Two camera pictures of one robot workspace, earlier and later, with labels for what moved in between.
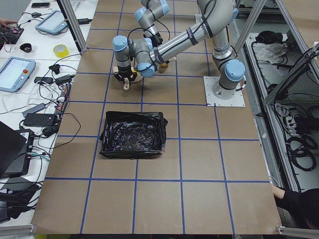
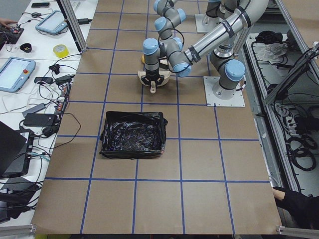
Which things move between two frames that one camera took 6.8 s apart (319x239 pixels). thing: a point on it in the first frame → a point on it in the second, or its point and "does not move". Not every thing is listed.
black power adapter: [42, 120] does not move
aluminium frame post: [74, 24] does not move
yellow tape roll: [61, 51] does not move
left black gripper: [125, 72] → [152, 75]
